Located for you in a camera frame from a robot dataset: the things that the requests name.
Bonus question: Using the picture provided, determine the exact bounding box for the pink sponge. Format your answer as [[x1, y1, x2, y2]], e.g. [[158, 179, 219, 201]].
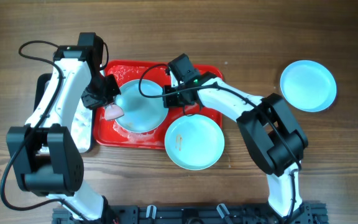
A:
[[104, 104, 124, 121]]

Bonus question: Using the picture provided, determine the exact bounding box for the light blue plate top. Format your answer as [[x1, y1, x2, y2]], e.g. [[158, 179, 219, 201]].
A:
[[115, 80, 168, 133]]

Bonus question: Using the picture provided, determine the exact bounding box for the light blue plate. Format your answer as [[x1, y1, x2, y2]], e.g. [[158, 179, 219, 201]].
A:
[[164, 114, 225, 170], [280, 60, 337, 113], [115, 80, 168, 133]]

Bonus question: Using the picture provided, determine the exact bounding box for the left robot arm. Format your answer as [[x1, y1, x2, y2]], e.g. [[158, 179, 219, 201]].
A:
[[0, 32, 120, 223]]

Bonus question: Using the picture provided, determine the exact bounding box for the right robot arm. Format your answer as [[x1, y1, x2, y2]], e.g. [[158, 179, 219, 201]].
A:
[[163, 54, 308, 223]]

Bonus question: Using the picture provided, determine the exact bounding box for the black soapy water tray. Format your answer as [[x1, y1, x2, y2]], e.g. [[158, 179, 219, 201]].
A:
[[34, 73, 94, 153]]

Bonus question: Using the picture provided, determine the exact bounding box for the red plastic tray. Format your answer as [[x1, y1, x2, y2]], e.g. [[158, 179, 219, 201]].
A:
[[93, 60, 223, 150]]

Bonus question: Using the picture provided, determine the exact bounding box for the light blue plate bottom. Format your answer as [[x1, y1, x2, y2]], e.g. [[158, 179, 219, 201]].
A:
[[164, 114, 225, 170]]

